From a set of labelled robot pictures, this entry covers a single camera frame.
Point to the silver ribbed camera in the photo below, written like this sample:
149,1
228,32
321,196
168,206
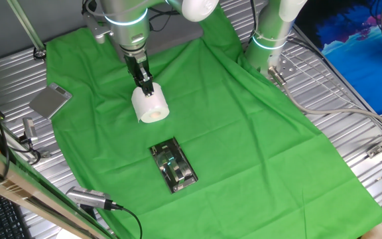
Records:
88,196

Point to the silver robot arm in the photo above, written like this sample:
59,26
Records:
128,26

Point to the small metal bracket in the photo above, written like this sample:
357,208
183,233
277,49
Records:
46,154

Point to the chrome toilet paper holder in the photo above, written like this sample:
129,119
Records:
174,166

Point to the aluminium frame beam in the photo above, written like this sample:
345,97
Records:
12,186

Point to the green cloth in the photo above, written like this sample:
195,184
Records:
244,149

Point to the aluminium frame post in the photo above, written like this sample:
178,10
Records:
28,28

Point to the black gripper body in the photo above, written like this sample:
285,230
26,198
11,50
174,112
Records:
136,63

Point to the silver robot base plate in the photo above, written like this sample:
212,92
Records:
287,66

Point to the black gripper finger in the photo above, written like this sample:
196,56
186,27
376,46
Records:
146,83
135,79

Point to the blue painted poster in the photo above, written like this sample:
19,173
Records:
360,59

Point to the small silver camera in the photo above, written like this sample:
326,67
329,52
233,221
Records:
29,129

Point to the grey flat pad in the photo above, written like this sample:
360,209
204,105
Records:
184,31

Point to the silver digital scale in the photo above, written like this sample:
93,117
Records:
50,101

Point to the white toilet paper roll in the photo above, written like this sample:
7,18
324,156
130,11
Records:
151,106

